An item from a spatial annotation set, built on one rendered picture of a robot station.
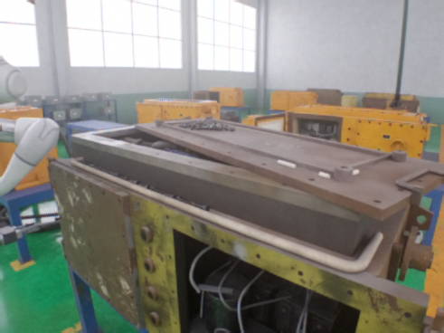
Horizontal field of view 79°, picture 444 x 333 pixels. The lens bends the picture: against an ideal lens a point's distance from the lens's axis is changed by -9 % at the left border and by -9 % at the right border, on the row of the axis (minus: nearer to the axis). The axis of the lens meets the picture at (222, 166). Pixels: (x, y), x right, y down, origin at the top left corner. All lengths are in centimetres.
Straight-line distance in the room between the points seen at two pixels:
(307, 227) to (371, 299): 19
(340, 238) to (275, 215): 15
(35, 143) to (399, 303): 122
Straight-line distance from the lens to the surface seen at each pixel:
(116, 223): 106
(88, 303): 211
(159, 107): 496
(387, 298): 59
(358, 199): 58
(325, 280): 61
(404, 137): 323
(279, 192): 67
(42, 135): 128
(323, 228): 65
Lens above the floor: 157
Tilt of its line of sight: 16 degrees down
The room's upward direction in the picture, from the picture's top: straight up
